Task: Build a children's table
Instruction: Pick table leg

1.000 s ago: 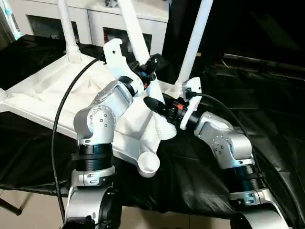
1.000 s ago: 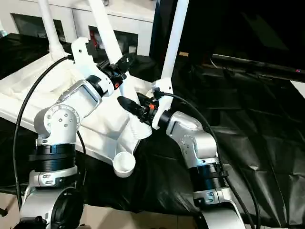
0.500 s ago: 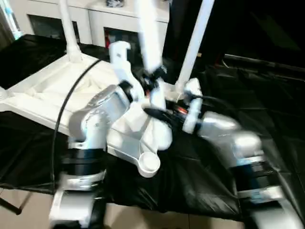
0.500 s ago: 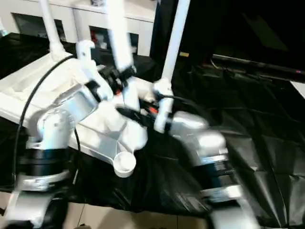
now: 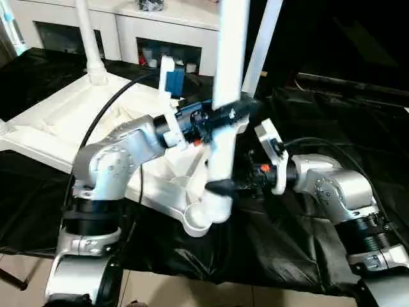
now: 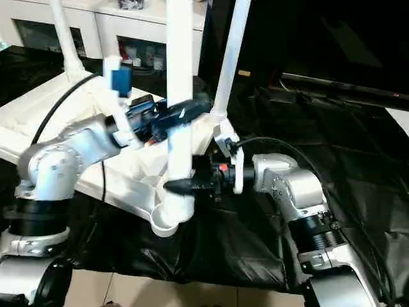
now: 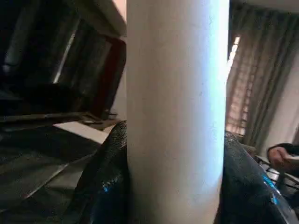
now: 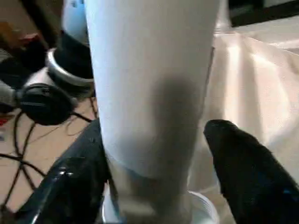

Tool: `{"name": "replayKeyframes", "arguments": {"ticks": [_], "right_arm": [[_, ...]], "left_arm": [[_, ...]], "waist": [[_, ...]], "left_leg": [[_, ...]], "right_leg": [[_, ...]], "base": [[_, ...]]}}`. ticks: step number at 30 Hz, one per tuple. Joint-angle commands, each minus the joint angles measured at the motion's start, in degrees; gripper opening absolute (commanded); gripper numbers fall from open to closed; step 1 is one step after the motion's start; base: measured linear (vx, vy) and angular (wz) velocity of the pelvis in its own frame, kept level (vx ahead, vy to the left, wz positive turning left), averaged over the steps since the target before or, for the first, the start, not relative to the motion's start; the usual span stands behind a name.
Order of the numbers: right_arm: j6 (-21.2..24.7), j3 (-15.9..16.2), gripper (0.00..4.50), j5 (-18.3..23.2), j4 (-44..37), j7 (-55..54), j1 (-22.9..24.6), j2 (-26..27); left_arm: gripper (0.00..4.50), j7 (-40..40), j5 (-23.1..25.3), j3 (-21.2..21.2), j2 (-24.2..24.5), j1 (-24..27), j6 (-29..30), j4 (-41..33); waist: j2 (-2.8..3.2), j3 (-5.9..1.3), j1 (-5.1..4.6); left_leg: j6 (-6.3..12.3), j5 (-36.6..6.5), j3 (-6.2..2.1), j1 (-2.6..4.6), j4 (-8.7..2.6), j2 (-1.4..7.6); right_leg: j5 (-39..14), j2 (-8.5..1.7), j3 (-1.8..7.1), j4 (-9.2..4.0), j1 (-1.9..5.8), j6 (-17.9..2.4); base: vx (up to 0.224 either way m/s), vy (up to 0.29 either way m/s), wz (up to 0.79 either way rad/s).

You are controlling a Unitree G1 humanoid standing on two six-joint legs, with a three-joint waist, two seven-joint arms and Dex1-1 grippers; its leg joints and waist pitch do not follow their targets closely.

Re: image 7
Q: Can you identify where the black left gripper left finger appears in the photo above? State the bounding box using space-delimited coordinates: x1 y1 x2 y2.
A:
62 120 129 224

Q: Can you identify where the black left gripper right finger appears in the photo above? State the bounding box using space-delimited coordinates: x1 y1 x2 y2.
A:
214 131 299 224

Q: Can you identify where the white plastic table leg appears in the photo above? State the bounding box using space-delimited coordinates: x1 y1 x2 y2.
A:
126 0 231 224

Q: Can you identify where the bystander bare hand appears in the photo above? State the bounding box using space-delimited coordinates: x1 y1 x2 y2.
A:
267 143 299 175

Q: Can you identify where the white flat panel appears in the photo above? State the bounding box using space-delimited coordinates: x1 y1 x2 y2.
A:
52 120 111 145

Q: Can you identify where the black plastic mat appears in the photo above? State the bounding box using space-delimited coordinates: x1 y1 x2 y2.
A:
0 125 111 224

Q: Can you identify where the beige window blind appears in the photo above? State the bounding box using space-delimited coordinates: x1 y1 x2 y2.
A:
225 3 299 146

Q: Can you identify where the dark red wooden frame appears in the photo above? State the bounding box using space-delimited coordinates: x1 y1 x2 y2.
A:
88 34 127 120

